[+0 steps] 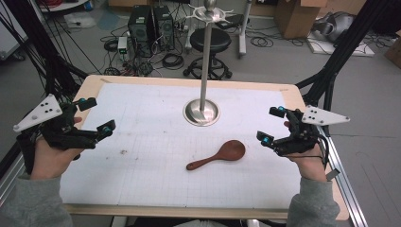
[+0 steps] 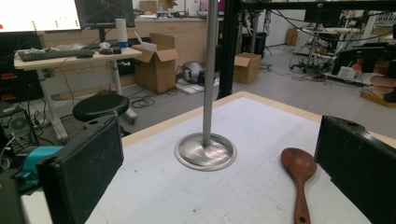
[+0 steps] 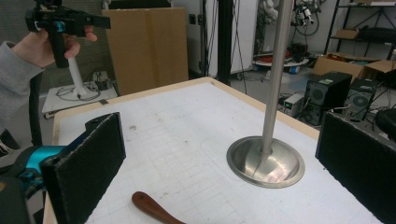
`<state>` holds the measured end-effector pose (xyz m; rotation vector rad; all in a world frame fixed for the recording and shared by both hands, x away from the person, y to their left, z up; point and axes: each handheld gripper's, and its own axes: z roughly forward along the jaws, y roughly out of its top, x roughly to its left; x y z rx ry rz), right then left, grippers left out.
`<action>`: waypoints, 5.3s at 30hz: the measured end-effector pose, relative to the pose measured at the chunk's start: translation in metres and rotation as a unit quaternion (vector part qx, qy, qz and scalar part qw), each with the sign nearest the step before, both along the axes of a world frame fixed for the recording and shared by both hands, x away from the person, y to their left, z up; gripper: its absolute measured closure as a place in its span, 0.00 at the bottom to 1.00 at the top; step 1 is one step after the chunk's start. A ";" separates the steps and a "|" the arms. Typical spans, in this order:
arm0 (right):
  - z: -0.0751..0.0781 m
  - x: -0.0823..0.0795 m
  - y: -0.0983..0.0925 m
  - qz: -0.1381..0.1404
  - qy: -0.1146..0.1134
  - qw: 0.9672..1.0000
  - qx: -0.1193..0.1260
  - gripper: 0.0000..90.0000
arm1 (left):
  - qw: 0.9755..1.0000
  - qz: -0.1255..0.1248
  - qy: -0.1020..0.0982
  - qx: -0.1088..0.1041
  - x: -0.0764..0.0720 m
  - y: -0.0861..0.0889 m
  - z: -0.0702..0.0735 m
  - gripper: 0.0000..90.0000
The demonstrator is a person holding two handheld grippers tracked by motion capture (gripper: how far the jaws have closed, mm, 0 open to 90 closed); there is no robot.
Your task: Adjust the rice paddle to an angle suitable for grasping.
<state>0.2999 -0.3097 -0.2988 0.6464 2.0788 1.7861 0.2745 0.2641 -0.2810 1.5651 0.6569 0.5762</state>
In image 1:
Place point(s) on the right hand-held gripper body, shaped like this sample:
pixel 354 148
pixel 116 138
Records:
pixel 318 116

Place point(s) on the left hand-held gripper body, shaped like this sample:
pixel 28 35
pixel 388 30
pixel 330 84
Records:
pixel 47 108

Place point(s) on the brown wooden spoon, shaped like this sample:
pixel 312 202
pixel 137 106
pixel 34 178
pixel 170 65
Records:
pixel 230 151

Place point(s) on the steel utensil stand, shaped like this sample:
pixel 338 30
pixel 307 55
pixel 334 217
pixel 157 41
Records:
pixel 206 63

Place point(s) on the person's right hand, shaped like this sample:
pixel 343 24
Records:
pixel 310 167

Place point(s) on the person's left hand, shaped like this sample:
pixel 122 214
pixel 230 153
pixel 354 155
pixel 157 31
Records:
pixel 50 160

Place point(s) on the white grid mat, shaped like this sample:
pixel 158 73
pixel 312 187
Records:
pixel 151 164

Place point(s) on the grey tape tag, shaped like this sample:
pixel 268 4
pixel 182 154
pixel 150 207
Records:
pixel 332 174

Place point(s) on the small white box green light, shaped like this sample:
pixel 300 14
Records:
pixel 122 45

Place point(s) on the white flat board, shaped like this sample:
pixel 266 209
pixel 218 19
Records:
pixel 362 50

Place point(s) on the white metal stand leg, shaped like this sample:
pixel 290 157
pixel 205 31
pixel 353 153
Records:
pixel 242 38

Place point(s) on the grey bag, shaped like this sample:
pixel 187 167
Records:
pixel 334 26

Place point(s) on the black computer tower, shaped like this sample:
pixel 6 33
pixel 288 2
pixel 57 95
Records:
pixel 164 26
pixel 140 28

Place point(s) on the black round stool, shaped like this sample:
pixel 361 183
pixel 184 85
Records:
pixel 219 39

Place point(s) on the large cardboard box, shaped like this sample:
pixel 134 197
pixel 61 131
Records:
pixel 296 19

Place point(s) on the small cardboard box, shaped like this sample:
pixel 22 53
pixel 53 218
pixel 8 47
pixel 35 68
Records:
pixel 394 50

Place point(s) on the aluminium rail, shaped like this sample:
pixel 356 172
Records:
pixel 346 189

